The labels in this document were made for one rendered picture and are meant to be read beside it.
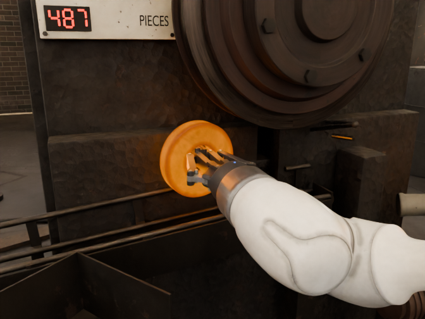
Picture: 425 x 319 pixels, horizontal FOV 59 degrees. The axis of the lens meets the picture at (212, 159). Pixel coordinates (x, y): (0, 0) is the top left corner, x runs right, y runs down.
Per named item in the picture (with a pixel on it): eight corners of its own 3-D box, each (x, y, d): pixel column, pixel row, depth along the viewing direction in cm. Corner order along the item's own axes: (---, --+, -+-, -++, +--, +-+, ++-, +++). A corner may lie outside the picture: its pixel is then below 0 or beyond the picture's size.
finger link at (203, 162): (222, 188, 63) (215, 189, 63) (199, 166, 73) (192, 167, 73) (223, 166, 62) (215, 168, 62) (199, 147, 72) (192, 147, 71)
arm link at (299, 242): (209, 226, 51) (276, 255, 57) (266, 300, 37) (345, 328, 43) (252, 158, 50) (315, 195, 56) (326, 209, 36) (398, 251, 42)
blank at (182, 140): (148, 138, 71) (155, 142, 68) (215, 108, 77) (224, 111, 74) (171, 204, 78) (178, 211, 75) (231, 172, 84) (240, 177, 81)
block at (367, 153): (326, 230, 104) (334, 146, 97) (349, 225, 106) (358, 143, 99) (353, 249, 94) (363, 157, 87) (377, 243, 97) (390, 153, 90)
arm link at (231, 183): (283, 229, 56) (264, 211, 61) (288, 172, 53) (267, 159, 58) (227, 240, 53) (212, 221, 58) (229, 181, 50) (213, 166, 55)
